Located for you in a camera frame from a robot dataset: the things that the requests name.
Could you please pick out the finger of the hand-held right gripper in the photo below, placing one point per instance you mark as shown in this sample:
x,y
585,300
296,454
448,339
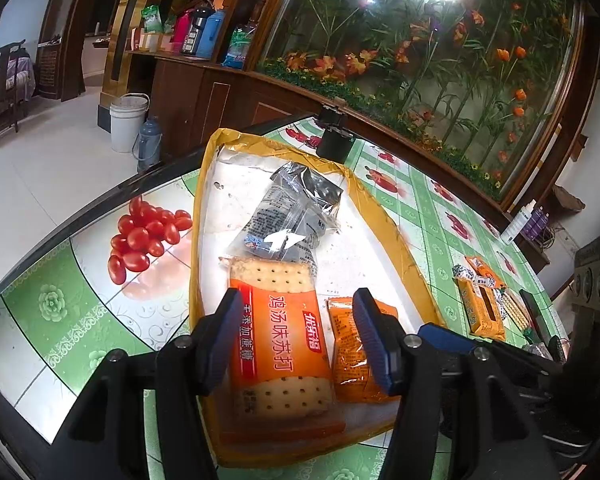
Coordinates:
x,y
442,335

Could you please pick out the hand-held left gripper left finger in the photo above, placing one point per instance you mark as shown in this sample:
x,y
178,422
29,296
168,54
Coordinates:
x,y
220,340

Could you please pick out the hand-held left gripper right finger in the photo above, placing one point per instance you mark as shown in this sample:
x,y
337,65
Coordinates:
x,y
375,340

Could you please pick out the small orange snack packet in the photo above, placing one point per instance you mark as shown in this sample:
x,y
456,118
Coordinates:
x,y
347,350
485,267

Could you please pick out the yellow-orange cracker pack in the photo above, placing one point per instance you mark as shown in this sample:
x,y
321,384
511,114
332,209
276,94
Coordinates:
x,y
482,310

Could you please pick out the large orange cracker packet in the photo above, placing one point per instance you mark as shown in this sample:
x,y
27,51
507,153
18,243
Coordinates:
x,y
280,340

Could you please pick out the crumpled silver wrapper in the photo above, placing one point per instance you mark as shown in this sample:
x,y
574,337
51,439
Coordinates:
x,y
536,350

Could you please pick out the black phone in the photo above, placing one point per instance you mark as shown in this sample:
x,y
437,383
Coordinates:
x,y
536,315

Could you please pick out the yellow cracker packet green ends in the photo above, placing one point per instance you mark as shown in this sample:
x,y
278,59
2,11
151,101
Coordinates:
x,y
517,312

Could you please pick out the purple bottle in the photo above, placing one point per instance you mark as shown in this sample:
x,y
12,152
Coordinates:
x,y
536,224

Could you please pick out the grey clear snack packet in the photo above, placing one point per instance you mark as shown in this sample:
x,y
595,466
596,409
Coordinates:
x,y
275,220

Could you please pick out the white plastic bottle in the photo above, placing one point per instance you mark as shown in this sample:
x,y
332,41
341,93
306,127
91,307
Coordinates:
x,y
517,222

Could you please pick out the brown paper bag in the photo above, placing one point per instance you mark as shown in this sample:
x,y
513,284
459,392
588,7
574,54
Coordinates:
x,y
568,198

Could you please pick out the green printed tablecloth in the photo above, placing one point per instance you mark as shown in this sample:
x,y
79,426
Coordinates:
x,y
80,300

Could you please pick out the silver foil snack packet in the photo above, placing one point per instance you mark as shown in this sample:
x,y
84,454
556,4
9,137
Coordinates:
x,y
312,187

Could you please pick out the black metal can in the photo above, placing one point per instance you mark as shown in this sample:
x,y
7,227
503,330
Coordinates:
x,y
334,145

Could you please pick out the grey-blue thermos jug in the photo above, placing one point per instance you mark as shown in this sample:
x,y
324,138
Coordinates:
x,y
148,145

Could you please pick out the small black round holder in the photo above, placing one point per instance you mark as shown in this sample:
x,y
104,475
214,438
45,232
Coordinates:
x,y
332,116

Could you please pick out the white plastic bucket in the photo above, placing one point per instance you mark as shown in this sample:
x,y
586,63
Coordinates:
x,y
127,125

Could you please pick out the dark wooden cabinet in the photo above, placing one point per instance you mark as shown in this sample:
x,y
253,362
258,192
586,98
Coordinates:
x,y
205,100

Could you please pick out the artificial flower glass display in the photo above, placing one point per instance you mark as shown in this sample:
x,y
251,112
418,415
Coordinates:
x,y
430,60

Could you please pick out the blue thermos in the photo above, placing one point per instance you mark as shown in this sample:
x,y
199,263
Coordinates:
x,y
211,35

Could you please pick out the black and silver thermos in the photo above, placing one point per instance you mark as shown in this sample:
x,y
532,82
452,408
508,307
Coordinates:
x,y
195,32

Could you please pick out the red thermos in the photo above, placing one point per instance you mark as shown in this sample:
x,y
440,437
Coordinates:
x,y
181,32

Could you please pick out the green and white bag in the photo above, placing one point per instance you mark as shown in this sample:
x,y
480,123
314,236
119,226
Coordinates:
x,y
152,20

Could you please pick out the purple patterned bedding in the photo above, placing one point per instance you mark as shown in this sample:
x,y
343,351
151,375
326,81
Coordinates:
x,y
25,72

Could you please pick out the dark wooden chair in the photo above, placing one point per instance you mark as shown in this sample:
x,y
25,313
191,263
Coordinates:
x,y
2,90

